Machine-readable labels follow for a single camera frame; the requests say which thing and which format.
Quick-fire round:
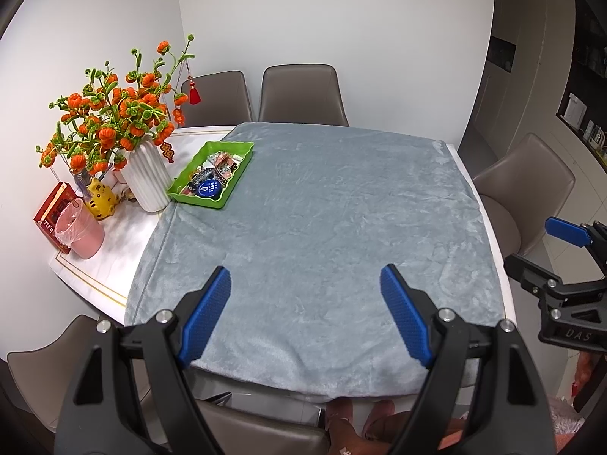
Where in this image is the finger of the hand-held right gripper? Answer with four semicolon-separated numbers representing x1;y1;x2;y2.
503;253;570;304
545;217;607;276

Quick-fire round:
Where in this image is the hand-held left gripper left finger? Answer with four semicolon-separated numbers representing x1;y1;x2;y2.
54;265;233;455

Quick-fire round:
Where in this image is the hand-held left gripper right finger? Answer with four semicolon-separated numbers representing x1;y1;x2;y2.
380;264;555;455

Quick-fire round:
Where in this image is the person's right forearm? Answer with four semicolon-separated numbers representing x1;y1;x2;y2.
550;353;607;437

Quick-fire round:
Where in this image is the grey fleece table cloth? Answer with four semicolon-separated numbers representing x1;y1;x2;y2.
124;122;506;396

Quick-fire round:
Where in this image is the blue round tag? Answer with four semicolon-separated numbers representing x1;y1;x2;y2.
195;180;223;200

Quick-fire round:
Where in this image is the pink cup with liner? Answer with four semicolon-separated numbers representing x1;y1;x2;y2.
54;201;105;260

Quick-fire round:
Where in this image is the white ribbed vase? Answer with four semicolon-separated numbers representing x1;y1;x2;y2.
121;133;174;213

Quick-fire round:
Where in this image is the colourful snack packet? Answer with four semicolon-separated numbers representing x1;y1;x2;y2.
209;152;240;183

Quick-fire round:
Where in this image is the yellow tiger figurine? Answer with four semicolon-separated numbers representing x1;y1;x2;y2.
85;177;119;221

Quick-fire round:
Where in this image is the green plastic tray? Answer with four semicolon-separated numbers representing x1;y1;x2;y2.
167;140;255;210

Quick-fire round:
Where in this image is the dark bookshelf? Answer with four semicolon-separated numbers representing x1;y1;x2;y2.
555;0;607;169

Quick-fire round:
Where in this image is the red box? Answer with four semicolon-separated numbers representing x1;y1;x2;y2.
33;181;79;249

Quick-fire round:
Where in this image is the orange artificial flower bouquet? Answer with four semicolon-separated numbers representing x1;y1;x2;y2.
37;33;196;176

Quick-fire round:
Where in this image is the grey chair back left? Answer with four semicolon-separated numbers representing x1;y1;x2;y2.
180;70;254;128

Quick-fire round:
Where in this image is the grey chair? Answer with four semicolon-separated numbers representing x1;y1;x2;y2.
180;70;254;128
258;63;350;127

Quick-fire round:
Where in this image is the grey chair back right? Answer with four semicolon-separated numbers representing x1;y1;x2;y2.
258;63;350;127

